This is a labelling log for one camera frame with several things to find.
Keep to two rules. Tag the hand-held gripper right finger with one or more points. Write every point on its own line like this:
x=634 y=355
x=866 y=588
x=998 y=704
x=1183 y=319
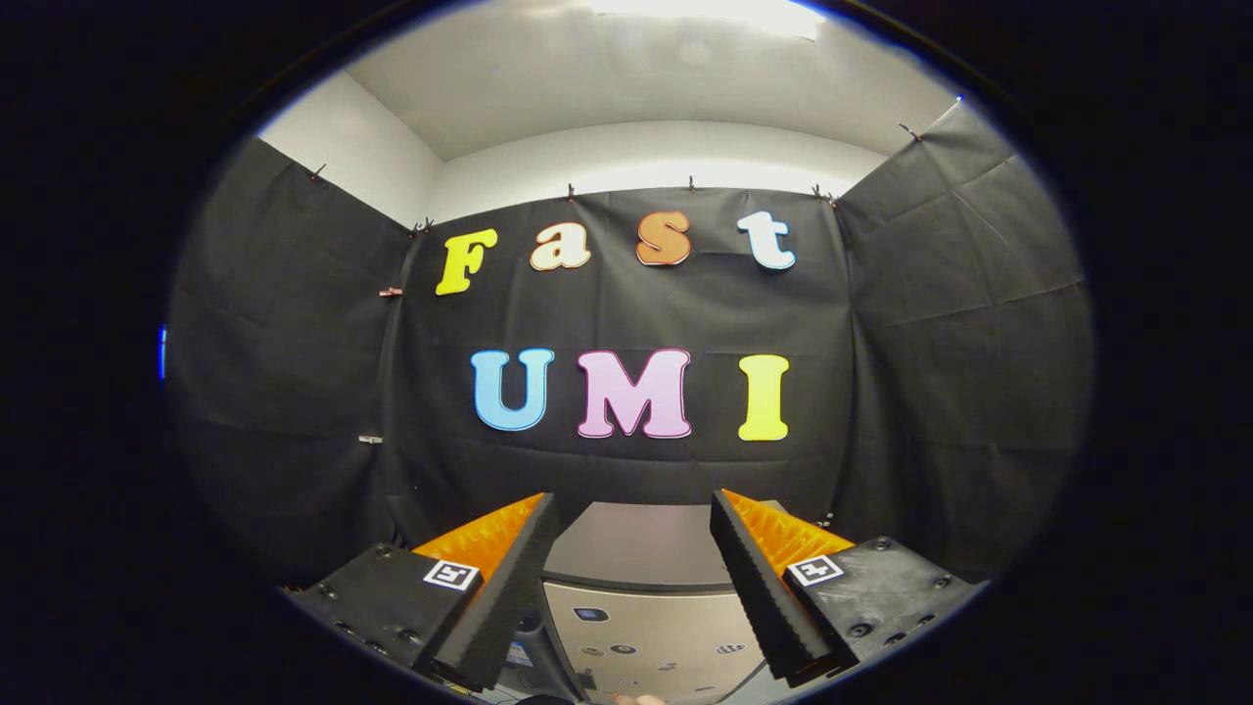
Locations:
x=768 y=617

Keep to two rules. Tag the ceiling light panel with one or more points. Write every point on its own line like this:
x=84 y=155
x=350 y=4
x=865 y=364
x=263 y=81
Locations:
x=705 y=12

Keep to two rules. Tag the small grey washing machine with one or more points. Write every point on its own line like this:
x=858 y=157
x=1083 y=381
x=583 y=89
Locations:
x=524 y=666

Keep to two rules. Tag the black backdrop cloth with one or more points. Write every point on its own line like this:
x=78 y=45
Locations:
x=626 y=313

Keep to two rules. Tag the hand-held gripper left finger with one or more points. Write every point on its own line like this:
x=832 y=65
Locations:
x=489 y=627

